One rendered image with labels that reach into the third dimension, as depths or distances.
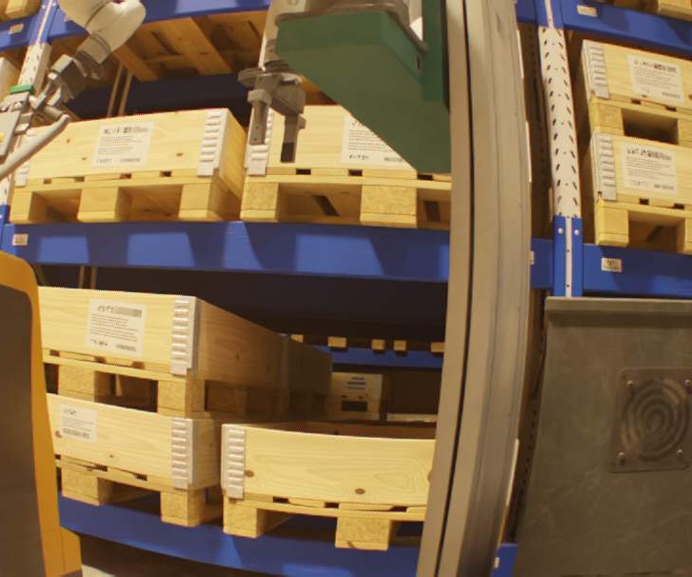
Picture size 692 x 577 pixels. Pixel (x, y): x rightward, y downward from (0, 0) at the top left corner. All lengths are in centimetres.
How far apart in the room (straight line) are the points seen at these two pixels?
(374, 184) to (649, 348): 152
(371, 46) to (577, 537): 67
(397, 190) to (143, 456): 103
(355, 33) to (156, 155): 153
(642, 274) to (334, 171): 97
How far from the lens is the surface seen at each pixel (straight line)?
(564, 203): 242
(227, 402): 288
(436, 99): 117
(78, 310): 252
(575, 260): 238
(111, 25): 203
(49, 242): 270
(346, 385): 768
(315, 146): 241
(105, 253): 258
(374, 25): 107
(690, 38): 280
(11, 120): 200
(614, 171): 240
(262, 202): 239
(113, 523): 258
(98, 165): 261
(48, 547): 152
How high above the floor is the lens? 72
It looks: 7 degrees up
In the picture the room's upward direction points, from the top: 4 degrees clockwise
